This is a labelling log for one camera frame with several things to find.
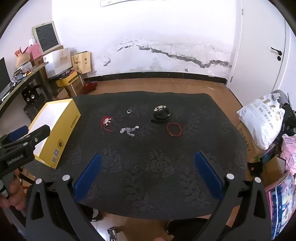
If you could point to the black desk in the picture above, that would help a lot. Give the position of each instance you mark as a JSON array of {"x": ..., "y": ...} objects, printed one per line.
[{"x": 23, "y": 81}]

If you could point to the tan woven bag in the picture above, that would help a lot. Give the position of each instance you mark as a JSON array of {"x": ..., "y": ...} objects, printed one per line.
[{"x": 23, "y": 60}]

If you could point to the white door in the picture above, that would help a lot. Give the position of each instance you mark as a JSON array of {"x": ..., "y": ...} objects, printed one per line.
[{"x": 259, "y": 58}]

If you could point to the red cloth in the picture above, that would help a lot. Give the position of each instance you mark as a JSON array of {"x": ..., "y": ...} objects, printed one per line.
[{"x": 90, "y": 87}]

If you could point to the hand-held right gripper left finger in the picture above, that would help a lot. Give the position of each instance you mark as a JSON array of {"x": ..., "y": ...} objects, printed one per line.
[{"x": 89, "y": 178}]

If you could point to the large brown cardboard box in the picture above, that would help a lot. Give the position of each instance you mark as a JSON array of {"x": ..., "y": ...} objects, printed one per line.
[{"x": 245, "y": 136}]

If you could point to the colourful printed package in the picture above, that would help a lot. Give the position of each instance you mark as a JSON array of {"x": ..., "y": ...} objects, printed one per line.
[{"x": 282, "y": 204}]

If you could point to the person's shoe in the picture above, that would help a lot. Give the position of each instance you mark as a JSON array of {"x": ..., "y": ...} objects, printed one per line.
[
  {"x": 96, "y": 216},
  {"x": 113, "y": 234}
]

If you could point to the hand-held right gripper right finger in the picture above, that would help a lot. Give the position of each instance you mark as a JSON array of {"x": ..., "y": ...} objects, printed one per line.
[{"x": 208, "y": 176}]

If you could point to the small yellow box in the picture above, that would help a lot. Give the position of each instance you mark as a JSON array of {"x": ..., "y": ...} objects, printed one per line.
[{"x": 69, "y": 80}]

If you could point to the black patterned tablecloth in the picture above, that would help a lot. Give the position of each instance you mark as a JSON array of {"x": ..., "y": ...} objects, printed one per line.
[{"x": 143, "y": 162}]

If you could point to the black monitor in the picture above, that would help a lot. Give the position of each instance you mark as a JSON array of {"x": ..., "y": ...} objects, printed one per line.
[{"x": 4, "y": 74}]

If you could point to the framed chalkboard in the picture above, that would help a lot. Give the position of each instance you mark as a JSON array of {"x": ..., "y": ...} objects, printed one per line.
[{"x": 47, "y": 37}]

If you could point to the kraft paper bag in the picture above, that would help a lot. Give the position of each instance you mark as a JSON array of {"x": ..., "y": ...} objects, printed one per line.
[{"x": 82, "y": 61}]

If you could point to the black speaker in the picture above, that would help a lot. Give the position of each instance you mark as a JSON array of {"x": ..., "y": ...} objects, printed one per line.
[{"x": 30, "y": 95}]

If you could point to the yellow cardboard box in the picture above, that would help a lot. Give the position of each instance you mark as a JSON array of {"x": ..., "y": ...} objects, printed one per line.
[{"x": 62, "y": 129}]

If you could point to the pink packet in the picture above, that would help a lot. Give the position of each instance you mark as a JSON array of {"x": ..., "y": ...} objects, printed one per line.
[{"x": 290, "y": 153}]

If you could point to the person's left hand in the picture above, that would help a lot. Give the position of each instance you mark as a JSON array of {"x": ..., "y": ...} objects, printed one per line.
[{"x": 15, "y": 187}]

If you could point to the dark clothes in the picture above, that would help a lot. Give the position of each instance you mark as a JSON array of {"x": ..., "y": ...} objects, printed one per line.
[{"x": 289, "y": 118}]

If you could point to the pink box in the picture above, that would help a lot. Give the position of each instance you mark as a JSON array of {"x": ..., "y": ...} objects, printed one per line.
[{"x": 35, "y": 52}]

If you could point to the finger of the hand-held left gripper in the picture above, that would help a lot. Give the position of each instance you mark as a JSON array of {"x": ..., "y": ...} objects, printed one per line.
[
  {"x": 18, "y": 132},
  {"x": 37, "y": 134}
]

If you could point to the white paper bag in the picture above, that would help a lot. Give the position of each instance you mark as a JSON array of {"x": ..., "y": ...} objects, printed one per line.
[{"x": 57, "y": 62}]

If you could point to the white printed plastic bag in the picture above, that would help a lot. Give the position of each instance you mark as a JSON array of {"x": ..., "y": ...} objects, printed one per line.
[{"x": 261, "y": 115}]

